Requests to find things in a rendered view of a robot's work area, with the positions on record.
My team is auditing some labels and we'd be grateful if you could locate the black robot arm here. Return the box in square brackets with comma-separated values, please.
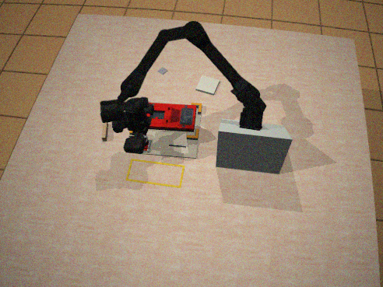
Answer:
[100, 21, 266, 133]

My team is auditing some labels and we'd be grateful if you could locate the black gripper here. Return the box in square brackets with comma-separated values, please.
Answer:
[124, 103, 154, 154]

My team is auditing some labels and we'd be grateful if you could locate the small tan rectangular block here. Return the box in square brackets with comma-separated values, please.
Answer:
[101, 123, 108, 142]

